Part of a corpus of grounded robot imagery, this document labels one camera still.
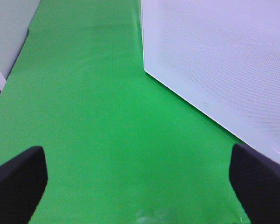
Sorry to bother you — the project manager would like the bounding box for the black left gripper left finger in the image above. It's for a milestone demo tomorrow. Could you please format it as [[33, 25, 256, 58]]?
[[0, 146, 48, 224]]

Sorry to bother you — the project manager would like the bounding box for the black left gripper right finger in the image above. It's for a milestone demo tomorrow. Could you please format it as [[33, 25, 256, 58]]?
[[229, 143, 280, 224]]

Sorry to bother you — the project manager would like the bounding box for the white microwave door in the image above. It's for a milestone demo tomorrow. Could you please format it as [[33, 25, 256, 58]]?
[[140, 0, 280, 164]]

